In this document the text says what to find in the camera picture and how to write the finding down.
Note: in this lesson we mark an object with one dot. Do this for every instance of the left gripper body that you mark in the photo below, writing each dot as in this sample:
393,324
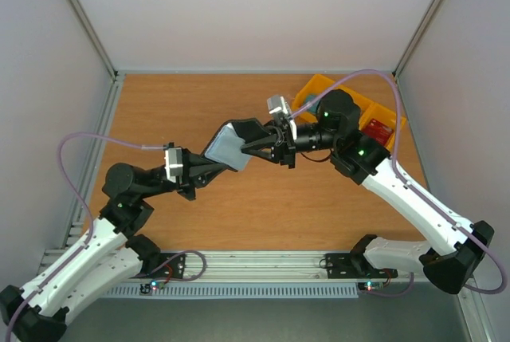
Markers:
188,186

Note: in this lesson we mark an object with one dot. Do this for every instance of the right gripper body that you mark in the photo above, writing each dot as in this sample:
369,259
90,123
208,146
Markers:
287,147

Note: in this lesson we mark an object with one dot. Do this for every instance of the black card holder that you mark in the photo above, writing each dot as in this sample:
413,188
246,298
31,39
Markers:
225,146

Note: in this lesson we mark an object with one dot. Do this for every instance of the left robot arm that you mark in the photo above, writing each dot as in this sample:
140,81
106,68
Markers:
109,252

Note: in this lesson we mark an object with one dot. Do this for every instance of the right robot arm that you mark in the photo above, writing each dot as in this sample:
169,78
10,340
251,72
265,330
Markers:
453,246

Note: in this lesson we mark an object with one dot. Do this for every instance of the yellow bin with green cards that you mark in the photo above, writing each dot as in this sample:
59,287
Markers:
317,84

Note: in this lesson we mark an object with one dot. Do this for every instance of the green card stack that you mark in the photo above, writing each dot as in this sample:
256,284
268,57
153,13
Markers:
311,102

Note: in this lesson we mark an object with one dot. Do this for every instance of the yellow bin with circle cards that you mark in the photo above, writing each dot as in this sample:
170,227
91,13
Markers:
359,99

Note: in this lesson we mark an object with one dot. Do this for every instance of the red card stack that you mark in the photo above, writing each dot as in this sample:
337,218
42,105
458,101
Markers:
378,131

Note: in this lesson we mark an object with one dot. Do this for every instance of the yellow bin with red cards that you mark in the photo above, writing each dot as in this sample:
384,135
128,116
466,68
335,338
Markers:
385,115

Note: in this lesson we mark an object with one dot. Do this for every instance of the left circuit board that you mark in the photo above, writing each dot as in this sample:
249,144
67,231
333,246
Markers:
153,287

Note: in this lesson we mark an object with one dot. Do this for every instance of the circuit board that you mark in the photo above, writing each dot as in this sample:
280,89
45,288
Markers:
370,286
153,287

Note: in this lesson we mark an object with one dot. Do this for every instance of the right circuit board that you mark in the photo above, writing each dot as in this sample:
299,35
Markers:
370,286

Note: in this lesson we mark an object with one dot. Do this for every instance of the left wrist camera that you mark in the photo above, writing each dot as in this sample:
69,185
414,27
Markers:
173,162

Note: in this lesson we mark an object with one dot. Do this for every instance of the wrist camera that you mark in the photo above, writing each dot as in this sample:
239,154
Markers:
281,112
173,162

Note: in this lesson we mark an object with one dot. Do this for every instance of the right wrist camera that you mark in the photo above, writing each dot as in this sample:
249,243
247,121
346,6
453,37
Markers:
281,112

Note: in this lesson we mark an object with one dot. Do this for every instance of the front aluminium rail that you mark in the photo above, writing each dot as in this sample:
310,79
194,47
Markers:
272,266

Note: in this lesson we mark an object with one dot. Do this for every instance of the aluminium rail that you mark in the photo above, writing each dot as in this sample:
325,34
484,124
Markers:
272,266
94,143

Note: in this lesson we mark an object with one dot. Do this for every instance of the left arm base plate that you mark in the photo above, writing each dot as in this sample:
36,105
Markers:
162,266

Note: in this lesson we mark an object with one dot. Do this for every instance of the left aluminium rail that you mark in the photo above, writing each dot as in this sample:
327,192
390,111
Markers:
94,143

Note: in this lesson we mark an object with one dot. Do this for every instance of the grey slotted cable duct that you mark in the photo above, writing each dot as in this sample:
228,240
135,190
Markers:
233,291

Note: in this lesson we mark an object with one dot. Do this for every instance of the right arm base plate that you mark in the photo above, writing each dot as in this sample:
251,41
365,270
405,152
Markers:
344,266

